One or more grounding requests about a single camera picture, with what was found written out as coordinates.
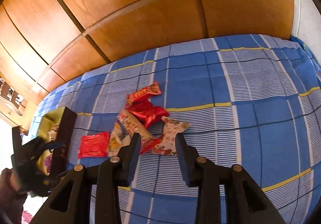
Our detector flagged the clear orange-edged seed bag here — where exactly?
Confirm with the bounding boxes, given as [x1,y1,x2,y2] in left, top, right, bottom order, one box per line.
[107,122,131,157]

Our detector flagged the wooden wardrobe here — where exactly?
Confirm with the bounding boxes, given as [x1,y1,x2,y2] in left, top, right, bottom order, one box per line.
[0,0,296,134]

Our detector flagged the red gold patterned snack packet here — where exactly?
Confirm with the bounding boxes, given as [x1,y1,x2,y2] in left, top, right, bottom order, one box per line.
[126,81,162,106]

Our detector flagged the left hand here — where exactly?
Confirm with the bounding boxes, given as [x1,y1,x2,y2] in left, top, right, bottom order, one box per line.
[1,168,27,223]

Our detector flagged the long orange red snack packet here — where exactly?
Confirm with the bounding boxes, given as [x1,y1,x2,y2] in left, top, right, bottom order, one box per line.
[118,109,161,154]

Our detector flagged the wooden display cabinet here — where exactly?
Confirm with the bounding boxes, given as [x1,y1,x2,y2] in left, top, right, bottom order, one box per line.
[1,77,29,135]

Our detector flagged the gold tin box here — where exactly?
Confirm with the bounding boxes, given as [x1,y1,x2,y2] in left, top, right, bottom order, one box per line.
[37,106,77,177]

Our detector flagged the blue plaid bed sheet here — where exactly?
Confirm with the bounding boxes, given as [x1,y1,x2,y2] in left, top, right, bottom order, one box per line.
[29,34,320,223]

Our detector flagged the white red floral snack packet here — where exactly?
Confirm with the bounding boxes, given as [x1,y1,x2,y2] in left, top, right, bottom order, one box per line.
[151,116,191,156]

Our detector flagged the shiny red snack packet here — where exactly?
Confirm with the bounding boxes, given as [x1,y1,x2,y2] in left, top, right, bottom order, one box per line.
[126,100,169,129]

